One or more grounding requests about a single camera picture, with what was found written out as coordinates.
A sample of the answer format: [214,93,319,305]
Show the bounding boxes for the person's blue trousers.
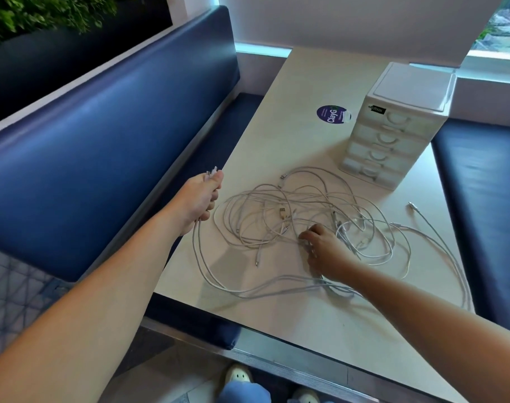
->
[218,381,269,403]

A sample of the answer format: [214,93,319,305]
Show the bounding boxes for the tangle of white cables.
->
[212,166,412,280]

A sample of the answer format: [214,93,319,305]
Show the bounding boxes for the person's left hand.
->
[164,170,225,236]

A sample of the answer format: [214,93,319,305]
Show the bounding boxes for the round purple sticker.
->
[316,104,352,125]

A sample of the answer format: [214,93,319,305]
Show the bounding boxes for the white roller blind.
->
[219,0,506,68]

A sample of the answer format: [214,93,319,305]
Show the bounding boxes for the green leafy plants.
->
[0,0,171,46]

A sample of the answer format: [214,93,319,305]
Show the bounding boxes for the glass window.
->
[469,0,510,53]

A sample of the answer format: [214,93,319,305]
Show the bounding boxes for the person's left forearm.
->
[0,209,197,403]

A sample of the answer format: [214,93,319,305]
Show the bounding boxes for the blue padded bench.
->
[0,4,264,351]
[431,117,510,326]

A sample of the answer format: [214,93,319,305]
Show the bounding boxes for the person's right hand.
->
[299,224,361,284]

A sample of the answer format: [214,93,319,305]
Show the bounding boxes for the person's left white shoe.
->
[219,364,255,387]

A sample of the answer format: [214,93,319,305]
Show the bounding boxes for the person's white shoe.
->
[219,364,255,387]
[289,388,321,403]

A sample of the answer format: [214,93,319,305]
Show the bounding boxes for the person's right white shoe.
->
[289,388,321,403]

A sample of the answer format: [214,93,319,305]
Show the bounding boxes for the white mini drawer cabinet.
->
[338,62,458,191]

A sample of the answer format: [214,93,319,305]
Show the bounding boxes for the black planter box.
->
[0,0,174,129]

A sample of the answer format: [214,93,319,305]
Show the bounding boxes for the white table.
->
[153,46,476,403]

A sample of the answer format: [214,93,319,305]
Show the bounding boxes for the person's right forearm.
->
[334,255,510,403]

